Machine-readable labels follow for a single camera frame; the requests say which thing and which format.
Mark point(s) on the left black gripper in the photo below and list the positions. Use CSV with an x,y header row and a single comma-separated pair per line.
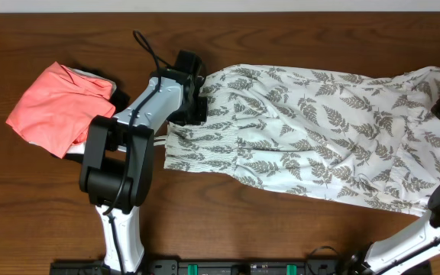
x,y
200,115

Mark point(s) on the black garment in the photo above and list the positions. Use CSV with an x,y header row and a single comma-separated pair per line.
x,y
119,98

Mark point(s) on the white fern print dress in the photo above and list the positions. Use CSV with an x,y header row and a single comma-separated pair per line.
x,y
335,136

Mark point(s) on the pink garment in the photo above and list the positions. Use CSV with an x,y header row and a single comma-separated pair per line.
x,y
56,111

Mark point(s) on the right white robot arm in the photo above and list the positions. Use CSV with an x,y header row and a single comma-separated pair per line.
x,y
406,249

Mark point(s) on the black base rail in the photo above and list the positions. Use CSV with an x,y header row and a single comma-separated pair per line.
x,y
317,265

